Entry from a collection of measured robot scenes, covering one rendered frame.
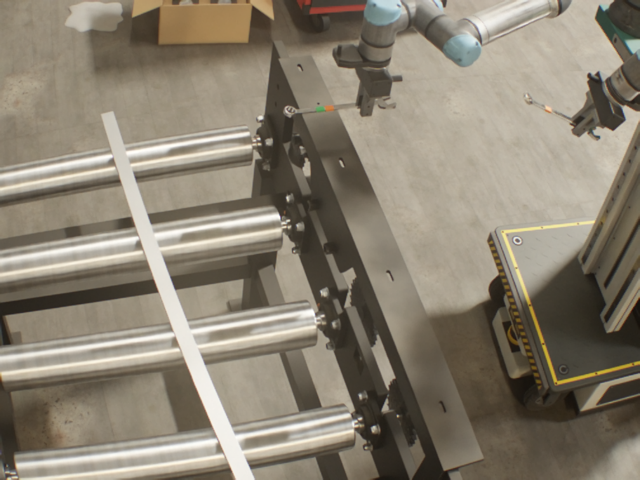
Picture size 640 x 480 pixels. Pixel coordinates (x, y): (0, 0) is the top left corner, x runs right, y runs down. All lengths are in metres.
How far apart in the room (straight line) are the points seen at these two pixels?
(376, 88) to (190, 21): 2.25
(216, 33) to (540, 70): 1.60
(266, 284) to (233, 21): 1.61
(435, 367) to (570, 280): 1.44
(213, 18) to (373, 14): 2.29
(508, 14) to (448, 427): 0.90
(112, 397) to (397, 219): 1.32
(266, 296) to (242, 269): 0.14
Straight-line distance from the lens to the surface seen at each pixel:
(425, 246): 3.56
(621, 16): 2.56
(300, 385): 2.74
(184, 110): 3.92
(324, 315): 2.22
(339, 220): 2.07
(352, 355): 2.19
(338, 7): 4.26
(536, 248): 3.26
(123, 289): 2.94
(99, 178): 2.48
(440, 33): 1.94
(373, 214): 2.05
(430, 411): 1.79
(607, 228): 3.08
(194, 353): 2.09
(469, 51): 1.92
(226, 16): 4.17
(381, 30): 1.95
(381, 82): 2.01
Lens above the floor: 2.70
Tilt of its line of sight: 50 degrees down
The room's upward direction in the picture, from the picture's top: 9 degrees clockwise
